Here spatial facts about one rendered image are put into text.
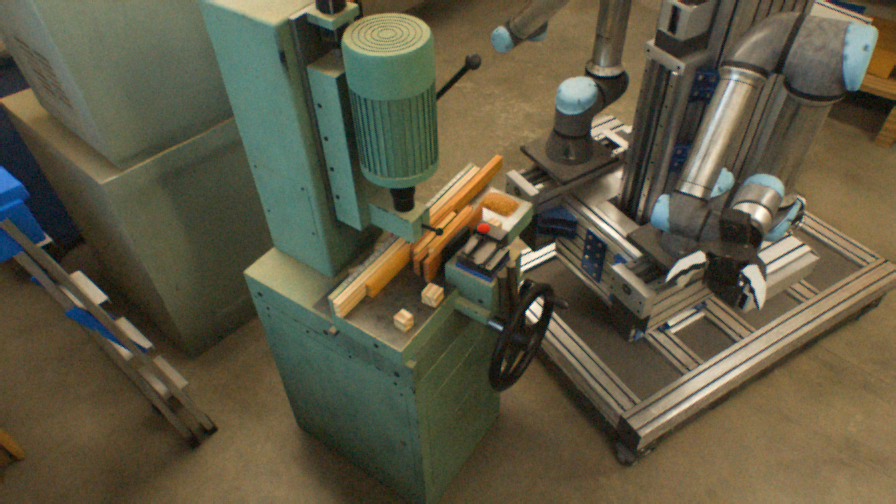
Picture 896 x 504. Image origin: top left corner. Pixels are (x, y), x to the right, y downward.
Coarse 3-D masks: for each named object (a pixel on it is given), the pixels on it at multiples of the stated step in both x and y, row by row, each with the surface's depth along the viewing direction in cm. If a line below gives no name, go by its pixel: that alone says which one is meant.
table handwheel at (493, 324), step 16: (544, 288) 157; (528, 304) 151; (544, 304) 169; (496, 320) 164; (512, 320) 149; (544, 320) 171; (512, 336) 150; (528, 336) 159; (496, 352) 150; (512, 352) 162; (528, 352) 172; (496, 368) 151; (496, 384) 156; (512, 384) 166
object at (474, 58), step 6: (468, 54) 136; (474, 54) 136; (468, 60) 136; (474, 60) 136; (480, 60) 136; (468, 66) 137; (474, 66) 136; (462, 72) 140; (456, 78) 142; (450, 84) 144; (444, 90) 146; (438, 96) 148
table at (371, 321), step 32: (480, 192) 187; (512, 224) 177; (384, 288) 163; (416, 288) 162; (448, 288) 162; (352, 320) 156; (384, 320) 156; (416, 320) 155; (480, 320) 161; (384, 352) 154
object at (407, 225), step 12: (384, 192) 162; (372, 204) 159; (384, 204) 159; (420, 204) 158; (372, 216) 162; (384, 216) 159; (396, 216) 156; (408, 216) 156; (420, 216) 156; (384, 228) 162; (396, 228) 159; (408, 228) 156; (420, 228) 158; (408, 240) 159
